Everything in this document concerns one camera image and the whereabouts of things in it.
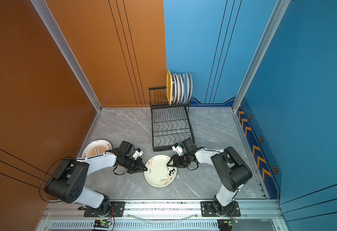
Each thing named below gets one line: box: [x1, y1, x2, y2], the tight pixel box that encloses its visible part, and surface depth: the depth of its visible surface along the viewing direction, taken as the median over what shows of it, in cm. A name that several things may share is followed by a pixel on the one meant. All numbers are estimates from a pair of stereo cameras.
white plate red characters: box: [171, 73, 177, 105], surface depth 85 cm
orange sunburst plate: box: [81, 139, 113, 158], surface depth 98 cm
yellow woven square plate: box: [166, 70, 173, 106], surface depth 85 cm
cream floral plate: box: [143, 154, 178, 188], surface depth 87 cm
